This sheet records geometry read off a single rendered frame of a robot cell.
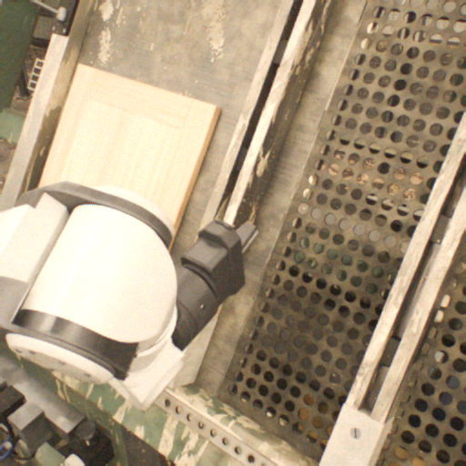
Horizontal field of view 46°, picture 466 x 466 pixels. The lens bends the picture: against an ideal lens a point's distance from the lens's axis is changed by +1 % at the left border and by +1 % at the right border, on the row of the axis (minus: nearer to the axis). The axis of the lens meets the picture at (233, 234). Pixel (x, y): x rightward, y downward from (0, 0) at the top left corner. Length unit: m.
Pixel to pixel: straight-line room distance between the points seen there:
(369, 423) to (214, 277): 0.31
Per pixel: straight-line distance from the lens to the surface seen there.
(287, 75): 0.92
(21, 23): 1.52
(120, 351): 0.40
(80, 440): 1.13
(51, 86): 1.29
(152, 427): 1.05
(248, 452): 0.94
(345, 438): 0.86
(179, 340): 0.66
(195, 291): 0.67
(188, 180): 1.03
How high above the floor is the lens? 1.70
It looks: 37 degrees down
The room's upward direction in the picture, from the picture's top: straight up
